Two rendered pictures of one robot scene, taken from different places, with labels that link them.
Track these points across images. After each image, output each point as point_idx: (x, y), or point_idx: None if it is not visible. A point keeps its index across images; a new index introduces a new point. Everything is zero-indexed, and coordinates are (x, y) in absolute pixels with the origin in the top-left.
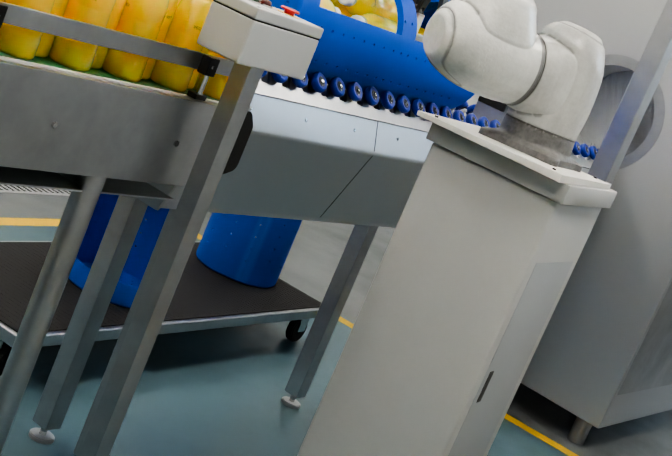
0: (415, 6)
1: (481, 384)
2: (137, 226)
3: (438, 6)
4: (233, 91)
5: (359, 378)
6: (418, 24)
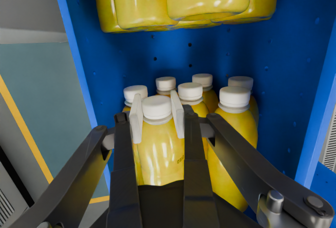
0: (203, 121)
1: None
2: None
3: (128, 138)
4: None
5: None
6: (174, 116)
